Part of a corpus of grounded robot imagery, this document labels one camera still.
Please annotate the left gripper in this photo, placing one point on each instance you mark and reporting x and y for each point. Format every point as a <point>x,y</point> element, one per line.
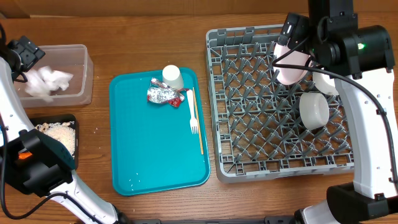
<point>28,51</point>

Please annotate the white tissue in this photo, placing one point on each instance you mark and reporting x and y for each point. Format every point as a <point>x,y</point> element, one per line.
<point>41,82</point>

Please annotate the grey bowl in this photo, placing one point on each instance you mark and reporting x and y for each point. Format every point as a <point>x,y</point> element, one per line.
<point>324,83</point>

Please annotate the nut shells pile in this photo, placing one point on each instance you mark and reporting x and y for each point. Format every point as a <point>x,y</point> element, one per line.
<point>42,126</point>

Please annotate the white bowl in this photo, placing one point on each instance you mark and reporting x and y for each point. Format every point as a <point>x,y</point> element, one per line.
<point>314,110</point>

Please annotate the white rice pile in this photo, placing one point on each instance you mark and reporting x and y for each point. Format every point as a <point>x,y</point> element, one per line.
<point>63,133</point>

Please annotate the foil wrapper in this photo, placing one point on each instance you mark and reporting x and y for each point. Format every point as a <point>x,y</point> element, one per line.
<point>160,93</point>

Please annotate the white paper cup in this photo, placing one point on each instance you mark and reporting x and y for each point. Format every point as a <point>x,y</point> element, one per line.
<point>172,76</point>

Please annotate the wooden chopstick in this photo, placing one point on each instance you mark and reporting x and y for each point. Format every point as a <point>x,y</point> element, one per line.
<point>198,123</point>

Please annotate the white plastic fork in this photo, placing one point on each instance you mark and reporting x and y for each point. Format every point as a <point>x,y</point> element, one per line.
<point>193,120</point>

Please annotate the orange carrot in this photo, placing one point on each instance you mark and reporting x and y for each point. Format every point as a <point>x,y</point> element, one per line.
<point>24,155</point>

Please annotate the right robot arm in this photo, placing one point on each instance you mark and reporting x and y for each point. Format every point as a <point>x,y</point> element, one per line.
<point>361,61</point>

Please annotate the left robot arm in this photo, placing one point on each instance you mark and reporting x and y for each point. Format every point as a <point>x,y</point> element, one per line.
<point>31,161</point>

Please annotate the black waste tray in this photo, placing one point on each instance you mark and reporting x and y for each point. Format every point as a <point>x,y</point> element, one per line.
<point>61,119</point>

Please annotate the grey plastic dishwasher rack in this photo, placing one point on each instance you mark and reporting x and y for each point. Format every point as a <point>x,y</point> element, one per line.
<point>257,129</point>

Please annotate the clear plastic bin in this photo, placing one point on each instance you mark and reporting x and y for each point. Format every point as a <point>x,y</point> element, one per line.
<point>72,59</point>

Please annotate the teal plastic tray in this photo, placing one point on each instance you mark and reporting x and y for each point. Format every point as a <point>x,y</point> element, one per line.
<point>152,146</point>

